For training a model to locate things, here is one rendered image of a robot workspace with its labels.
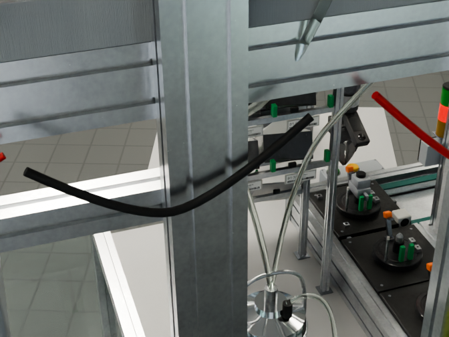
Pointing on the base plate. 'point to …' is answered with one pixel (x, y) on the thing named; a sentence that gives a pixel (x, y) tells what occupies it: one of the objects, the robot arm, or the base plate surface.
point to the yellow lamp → (440, 128)
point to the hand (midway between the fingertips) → (345, 162)
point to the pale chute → (272, 189)
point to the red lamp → (442, 113)
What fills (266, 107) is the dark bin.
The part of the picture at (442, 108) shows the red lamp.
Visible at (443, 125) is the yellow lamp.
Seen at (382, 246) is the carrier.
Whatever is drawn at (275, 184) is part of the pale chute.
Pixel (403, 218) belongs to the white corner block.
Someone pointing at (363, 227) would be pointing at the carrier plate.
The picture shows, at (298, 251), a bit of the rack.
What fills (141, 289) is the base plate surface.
